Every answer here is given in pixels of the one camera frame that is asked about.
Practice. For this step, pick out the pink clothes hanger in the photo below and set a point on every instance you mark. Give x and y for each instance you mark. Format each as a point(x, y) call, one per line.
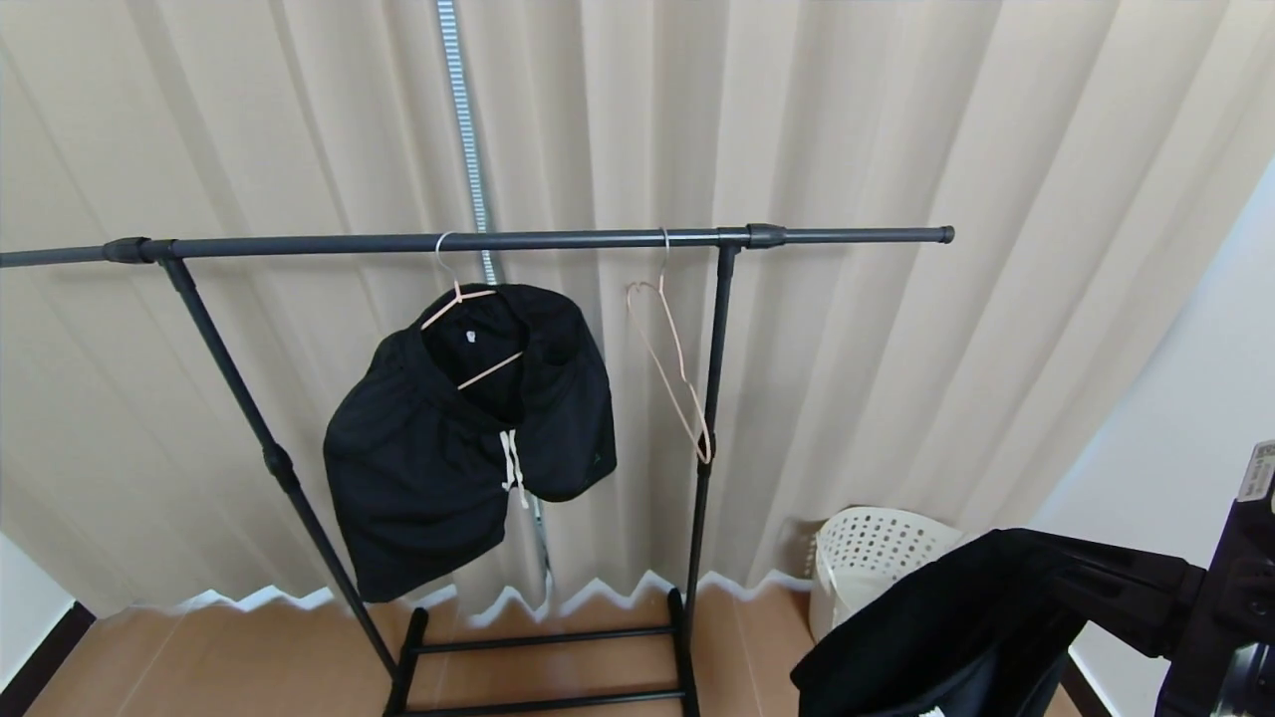
point(664, 249)
point(490, 370)

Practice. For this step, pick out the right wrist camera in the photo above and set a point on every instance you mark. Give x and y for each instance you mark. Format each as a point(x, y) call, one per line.
point(1260, 473)

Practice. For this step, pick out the beige curtain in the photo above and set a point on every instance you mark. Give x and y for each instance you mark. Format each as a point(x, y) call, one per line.
point(946, 119)

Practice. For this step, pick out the black shorts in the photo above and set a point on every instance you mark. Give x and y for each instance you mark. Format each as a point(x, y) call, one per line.
point(428, 478)

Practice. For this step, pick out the white laundry basket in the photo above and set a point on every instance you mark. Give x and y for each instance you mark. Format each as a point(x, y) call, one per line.
point(877, 558)

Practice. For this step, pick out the black clothes rack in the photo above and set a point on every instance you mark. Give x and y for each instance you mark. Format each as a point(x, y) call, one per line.
point(398, 242)

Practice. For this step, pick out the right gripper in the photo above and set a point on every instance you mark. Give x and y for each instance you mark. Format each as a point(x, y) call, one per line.
point(1235, 617)

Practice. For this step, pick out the black short-sleeved shirt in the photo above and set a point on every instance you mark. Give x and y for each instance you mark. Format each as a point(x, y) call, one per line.
point(926, 637)

